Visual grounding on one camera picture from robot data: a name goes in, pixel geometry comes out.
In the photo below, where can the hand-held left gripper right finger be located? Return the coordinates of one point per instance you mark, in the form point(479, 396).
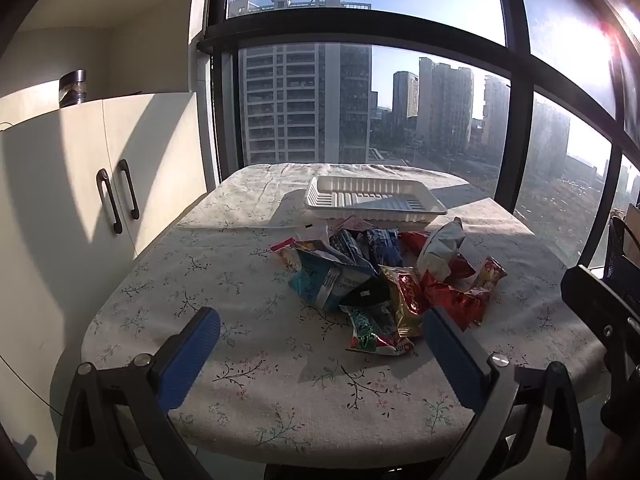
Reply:
point(450, 360)

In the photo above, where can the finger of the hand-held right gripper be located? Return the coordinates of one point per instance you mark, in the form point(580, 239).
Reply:
point(595, 305)

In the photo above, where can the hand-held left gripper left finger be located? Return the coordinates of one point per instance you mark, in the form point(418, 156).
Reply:
point(190, 355)

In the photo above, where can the shiny red snack packet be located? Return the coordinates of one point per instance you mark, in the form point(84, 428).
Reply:
point(450, 302)

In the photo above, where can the gold and red snack packet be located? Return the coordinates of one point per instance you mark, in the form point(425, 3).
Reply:
point(407, 300)

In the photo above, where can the green and red snack packet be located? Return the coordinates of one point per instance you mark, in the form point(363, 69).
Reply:
point(372, 332)

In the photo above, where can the small yellow red snack packet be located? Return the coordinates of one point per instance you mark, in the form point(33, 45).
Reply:
point(490, 272)

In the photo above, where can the black packet with white label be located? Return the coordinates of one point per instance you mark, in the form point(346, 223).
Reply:
point(365, 294)

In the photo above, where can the long white snack packet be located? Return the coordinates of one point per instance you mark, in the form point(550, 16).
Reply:
point(440, 245)

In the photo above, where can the dark blue cake packet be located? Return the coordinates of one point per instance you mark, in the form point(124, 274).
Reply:
point(382, 245)

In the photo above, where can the pale yellow red snack packet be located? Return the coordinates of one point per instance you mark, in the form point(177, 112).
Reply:
point(287, 257)

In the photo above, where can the teal snack bag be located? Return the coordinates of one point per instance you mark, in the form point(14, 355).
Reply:
point(320, 280)

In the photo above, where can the black striped snack packet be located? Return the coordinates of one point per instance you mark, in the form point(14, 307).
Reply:
point(347, 247)

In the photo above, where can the white plastic tray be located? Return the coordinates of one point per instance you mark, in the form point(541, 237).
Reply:
point(370, 195)

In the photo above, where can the beige tote bag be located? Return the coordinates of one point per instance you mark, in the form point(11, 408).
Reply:
point(630, 212)

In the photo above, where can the white cabinet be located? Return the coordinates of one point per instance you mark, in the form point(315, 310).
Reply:
point(50, 185)

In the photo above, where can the tall apartment building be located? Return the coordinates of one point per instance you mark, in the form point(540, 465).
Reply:
point(300, 110)

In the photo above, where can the metal canister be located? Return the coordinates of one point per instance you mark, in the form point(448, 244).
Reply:
point(73, 89)

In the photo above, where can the black window frame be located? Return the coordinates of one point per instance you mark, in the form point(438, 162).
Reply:
point(520, 110)

